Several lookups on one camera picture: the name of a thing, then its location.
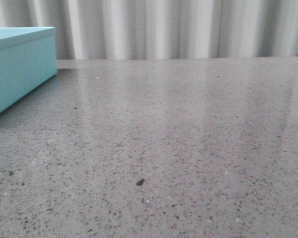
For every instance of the light blue plastic box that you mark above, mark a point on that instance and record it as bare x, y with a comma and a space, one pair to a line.
27, 59

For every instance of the small black debris piece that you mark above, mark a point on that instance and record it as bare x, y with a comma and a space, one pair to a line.
140, 182

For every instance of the grey pleated curtain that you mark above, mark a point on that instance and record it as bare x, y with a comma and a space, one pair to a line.
161, 29

